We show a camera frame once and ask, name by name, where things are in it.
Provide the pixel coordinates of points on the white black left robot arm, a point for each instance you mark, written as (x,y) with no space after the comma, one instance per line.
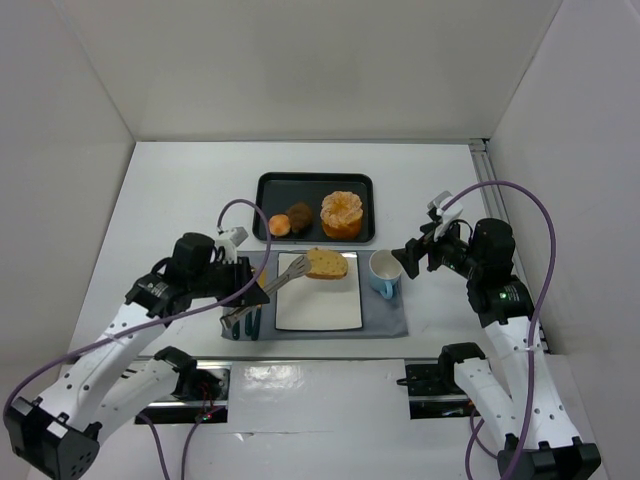
(60,432)

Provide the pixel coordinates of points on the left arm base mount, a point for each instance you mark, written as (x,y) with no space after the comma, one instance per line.
(204,398)

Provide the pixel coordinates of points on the orange round cake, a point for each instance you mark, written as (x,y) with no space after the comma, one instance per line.
(341,215)

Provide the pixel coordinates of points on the gold spoon green handle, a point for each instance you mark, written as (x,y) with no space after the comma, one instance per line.
(248,324)

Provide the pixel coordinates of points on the seeded bread slice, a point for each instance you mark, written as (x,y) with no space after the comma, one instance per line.
(326,264)

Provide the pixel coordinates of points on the grey cloth placemat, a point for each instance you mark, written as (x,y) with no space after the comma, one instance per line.
(381,318)

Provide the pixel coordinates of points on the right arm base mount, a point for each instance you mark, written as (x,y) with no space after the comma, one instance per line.
(429,396)

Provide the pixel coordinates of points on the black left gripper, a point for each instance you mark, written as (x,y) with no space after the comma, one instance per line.
(240,278)

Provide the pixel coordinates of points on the small round golden bun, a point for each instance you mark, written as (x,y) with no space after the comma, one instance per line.
(279,225)

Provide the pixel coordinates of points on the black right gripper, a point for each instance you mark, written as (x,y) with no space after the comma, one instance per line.
(422,251)

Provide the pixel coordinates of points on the light blue mug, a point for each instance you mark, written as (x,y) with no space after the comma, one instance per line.
(384,273)

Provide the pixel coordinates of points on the white square plate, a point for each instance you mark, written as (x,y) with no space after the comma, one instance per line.
(321,305)

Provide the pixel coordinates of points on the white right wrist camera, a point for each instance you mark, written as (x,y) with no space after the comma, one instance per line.
(443,210)

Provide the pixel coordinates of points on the silver metal tongs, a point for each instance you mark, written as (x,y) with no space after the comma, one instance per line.
(299,267)

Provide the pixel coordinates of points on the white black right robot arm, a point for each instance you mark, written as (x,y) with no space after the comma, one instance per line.
(526,417)

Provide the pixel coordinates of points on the aluminium frame rail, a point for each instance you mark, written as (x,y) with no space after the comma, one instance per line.
(493,202)

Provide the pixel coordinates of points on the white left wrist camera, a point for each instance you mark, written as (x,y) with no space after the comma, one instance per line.
(231,239)

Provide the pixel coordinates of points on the brown chocolate croissant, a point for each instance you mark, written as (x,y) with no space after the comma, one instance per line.
(300,217)

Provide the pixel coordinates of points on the gold knife green handle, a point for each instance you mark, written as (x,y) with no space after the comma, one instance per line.
(257,315)

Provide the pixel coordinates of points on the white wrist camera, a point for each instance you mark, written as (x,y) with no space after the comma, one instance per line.
(231,239)
(443,210)

